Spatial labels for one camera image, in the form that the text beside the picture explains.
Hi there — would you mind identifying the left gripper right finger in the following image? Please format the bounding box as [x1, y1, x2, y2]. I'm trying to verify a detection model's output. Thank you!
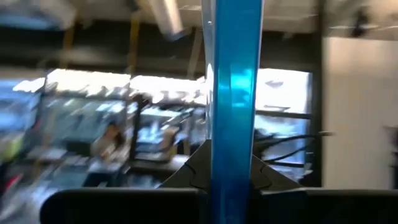
[250, 155, 398, 224]

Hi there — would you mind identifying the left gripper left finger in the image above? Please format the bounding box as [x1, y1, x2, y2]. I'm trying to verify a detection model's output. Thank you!
[40, 139, 212, 224]

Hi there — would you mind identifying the blue jewel case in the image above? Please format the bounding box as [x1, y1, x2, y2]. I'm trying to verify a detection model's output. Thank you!
[201, 0, 265, 224]

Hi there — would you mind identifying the cluttered storage shelf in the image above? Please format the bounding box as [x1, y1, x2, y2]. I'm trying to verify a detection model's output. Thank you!
[0, 68, 208, 190]

